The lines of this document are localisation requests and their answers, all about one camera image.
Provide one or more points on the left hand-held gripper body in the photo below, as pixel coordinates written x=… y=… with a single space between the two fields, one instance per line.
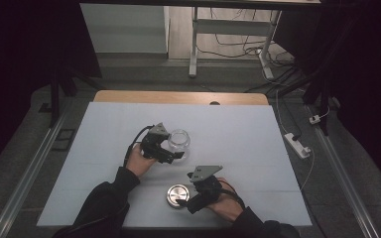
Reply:
x=153 y=142

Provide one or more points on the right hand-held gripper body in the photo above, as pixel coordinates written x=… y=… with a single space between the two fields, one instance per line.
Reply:
x=206 y=185

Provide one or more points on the round silver metal lid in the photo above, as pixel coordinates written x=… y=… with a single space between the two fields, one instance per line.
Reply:
x=177 y=195

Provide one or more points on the clear glass jar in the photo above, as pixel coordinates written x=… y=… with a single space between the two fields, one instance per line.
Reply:
x=179 y=140

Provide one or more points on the person's left hand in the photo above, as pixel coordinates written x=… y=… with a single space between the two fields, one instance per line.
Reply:
x=140 y=162

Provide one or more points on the person's right hand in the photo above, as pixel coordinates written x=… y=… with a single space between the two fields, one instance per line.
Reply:
x=226 y=205

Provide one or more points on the wooden table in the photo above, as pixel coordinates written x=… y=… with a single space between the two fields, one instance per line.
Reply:
x=178 y=97

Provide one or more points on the pale blue table mat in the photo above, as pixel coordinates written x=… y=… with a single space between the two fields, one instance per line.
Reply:
x=238 y=142

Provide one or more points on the white power strip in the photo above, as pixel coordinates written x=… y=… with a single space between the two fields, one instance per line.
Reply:
x=297 y=144

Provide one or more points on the black metal stand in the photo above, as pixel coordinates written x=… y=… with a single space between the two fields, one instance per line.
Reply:
x=55 y=95
x=324 y=95

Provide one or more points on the small white adapter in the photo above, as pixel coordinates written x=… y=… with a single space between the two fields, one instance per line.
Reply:
x=314 y=119

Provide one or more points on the dark curtain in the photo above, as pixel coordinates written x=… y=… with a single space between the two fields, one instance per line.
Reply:
x=20 y=49
x=367 y=82

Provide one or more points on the black rectangular floor frame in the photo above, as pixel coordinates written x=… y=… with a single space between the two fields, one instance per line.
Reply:
x=64 y=139

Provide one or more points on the white desk frame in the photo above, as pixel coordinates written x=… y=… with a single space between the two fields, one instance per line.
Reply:
x=196 y=28

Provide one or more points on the aluminium floor rail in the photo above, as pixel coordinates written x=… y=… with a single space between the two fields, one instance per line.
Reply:
x=29 y=173
x=344 y=178

